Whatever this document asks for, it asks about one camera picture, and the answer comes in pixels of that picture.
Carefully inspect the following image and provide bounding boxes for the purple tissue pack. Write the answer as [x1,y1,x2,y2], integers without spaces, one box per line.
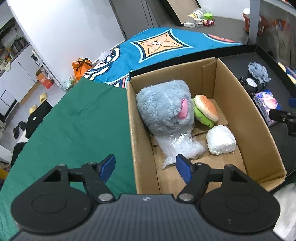
[253,90,281,127]

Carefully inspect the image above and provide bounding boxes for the black heart soft toy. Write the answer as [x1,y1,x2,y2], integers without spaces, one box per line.
[239,77,266,98]

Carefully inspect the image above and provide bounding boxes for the white soft bundle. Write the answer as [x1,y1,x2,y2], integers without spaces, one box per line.
[206,125,236,156]

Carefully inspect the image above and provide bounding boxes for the burger plush toy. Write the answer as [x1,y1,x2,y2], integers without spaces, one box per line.
[193,94,219,128]

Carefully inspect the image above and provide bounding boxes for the grey fluffy plush toy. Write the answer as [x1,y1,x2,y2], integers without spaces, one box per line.
[135,80,194,135]

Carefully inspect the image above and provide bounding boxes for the black shallow tray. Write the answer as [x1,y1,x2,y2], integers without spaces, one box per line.
[125,44,296,193]

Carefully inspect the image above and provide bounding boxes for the green cloth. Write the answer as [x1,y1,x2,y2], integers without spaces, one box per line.
[1,79,136,240]

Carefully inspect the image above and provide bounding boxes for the brown cardboard box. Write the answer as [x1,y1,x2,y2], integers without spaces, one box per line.
[126,57,287,194]

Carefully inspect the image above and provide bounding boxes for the grey desk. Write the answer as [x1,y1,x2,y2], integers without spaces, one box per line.
[248,0,296,46]

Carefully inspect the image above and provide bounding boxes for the red basket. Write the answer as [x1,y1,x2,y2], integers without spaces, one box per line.
[242,7,269,35]

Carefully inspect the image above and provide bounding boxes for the black chair back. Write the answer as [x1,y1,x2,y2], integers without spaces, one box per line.
[25,101,53,139]

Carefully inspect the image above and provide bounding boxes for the yellow slippers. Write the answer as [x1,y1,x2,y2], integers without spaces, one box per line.
[28,92,48,116]

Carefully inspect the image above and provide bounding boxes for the orange cardboard box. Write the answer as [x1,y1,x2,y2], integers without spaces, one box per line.
[35,69,54,89]

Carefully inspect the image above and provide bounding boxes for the orange gift bag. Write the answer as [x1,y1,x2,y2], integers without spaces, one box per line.
[72,57,93,81]

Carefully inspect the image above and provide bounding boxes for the white fleece blanket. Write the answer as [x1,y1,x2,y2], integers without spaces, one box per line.
[273,183,296,241]

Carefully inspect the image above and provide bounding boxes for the green cup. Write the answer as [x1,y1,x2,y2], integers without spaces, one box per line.
[203,13,213,20]

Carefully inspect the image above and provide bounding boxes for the blue patterned blanket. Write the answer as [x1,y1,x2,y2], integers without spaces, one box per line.
[82,27,296,90]

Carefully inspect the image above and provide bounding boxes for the white plastic bottle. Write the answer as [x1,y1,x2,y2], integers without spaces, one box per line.
[186,8,206,22]

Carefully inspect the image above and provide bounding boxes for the grey sofa mattress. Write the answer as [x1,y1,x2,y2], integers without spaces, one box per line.
[110,0,249,44]

